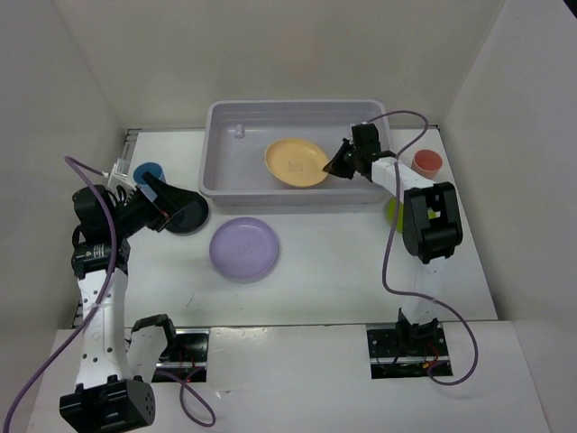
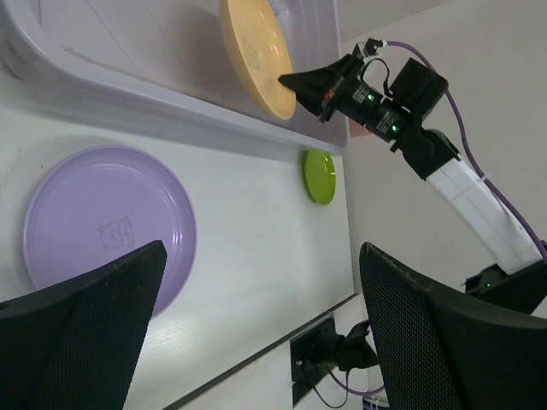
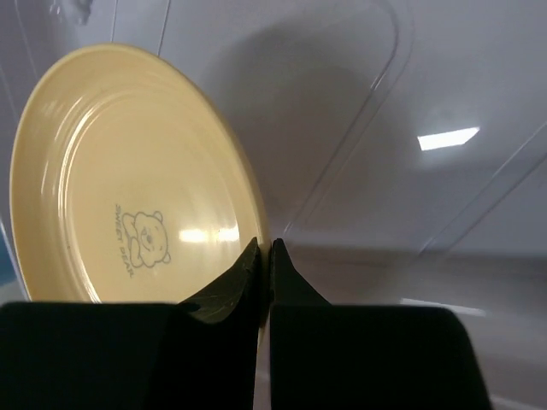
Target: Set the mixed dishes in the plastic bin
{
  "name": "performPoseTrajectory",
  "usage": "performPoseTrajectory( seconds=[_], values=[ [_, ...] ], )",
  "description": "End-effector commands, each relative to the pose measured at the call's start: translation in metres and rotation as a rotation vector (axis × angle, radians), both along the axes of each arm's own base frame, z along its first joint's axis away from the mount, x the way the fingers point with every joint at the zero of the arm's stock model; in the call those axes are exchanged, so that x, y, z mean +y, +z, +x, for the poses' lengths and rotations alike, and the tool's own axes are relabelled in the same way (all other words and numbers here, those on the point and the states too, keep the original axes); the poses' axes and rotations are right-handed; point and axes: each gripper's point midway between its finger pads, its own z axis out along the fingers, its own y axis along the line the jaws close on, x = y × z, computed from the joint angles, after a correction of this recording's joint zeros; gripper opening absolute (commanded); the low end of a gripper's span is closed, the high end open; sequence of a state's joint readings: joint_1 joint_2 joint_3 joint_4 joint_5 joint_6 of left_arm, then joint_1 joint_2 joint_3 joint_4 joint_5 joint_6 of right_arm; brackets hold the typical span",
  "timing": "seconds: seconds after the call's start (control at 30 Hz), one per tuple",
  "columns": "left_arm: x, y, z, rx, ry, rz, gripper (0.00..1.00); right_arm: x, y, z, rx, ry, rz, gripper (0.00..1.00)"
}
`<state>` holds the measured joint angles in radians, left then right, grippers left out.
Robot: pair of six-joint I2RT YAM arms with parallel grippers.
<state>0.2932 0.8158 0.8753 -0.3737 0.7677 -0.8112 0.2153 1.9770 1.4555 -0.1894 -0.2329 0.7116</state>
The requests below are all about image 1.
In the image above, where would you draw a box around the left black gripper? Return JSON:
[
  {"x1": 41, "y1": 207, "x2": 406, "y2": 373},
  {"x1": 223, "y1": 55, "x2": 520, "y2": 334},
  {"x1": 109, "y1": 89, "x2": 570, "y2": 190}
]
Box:
[{"x1": 110, "y1": 171, "x2": 199, "y2": 237}]

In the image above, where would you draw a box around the orange plastic plate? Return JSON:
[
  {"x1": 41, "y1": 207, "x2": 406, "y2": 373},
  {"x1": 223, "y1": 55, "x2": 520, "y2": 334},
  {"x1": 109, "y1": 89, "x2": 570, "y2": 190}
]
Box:
[{"x1": 264, "y1": 138, "x2": 329, "y2": 188}]

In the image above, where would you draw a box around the coral plastic cup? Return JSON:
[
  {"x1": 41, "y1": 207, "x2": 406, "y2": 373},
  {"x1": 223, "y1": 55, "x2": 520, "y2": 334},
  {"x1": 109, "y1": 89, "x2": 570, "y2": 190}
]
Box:
[{"x1": 411, "y1": 149, "x2": 443, "y2": 180}]

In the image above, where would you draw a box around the purple plastic plate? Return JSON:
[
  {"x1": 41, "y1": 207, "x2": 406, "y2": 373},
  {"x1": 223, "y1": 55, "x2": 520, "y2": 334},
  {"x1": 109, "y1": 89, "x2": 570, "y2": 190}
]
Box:
[{"x1": 208, "y1": 216, "x2": 280, "y2": 282}]

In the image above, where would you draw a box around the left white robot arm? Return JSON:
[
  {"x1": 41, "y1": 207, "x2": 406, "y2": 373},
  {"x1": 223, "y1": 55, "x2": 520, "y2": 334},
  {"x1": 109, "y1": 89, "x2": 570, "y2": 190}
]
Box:
[{"x1": 60, "y1": 172, "x2": 208, "y2": 432}]

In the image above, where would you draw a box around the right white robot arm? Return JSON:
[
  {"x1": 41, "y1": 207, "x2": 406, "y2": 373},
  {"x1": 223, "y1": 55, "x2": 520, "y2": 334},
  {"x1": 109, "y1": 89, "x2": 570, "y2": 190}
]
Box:
[{"x1": 324, "y1": 123, "x2": 463, "y2": 355}]

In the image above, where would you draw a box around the lavender plastic bin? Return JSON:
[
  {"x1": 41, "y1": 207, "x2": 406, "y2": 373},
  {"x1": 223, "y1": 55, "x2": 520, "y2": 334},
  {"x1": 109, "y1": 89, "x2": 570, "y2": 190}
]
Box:
[{"x1": 198, "y1": 99, "x2": 391, "y2": 207}]

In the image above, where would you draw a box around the black plate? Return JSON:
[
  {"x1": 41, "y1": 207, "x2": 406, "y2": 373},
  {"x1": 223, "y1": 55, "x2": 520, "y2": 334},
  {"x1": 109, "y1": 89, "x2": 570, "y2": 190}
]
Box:
[{"x1": 166, "y1": 198, "x2": 209, "y2": 235}]

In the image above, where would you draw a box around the blue plastic cup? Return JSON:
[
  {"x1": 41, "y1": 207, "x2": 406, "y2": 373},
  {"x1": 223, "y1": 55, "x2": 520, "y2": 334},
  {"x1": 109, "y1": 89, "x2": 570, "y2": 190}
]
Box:
[{"x1": 133, "y1": 161, "x2": 166, "y2": 186}]

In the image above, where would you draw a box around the green plastic plate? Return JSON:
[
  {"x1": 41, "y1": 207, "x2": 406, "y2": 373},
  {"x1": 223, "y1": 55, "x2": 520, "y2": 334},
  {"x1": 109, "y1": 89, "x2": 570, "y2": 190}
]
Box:
[{"x1": 384, "y1": 197, "x2": 403, "y2": 234}]

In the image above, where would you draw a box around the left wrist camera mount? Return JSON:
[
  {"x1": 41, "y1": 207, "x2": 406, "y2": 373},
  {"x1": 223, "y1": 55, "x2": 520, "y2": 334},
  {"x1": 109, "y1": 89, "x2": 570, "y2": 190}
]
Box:
[{"x1": 107, "y1": 158, "x2": 134, "y2": 190}]

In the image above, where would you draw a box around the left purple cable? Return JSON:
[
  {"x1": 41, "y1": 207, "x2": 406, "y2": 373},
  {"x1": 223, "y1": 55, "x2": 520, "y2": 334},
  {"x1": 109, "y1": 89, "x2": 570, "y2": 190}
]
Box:
[{"x1": 0, "y1": 155, "x2": 215, "y2": 433}]

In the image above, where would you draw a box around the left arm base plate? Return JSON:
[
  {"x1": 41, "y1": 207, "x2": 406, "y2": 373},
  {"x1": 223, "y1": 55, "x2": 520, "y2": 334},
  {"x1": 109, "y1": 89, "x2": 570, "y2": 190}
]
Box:
[{"x1": 152, "y1": 328, "x2": 210, "y2": 383}]

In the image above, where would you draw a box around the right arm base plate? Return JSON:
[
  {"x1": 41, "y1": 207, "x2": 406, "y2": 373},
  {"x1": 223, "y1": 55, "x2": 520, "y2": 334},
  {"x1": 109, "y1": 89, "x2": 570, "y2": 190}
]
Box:
[{"x1": 366, "y1": 318, "x2": 453, "y2": 380}]

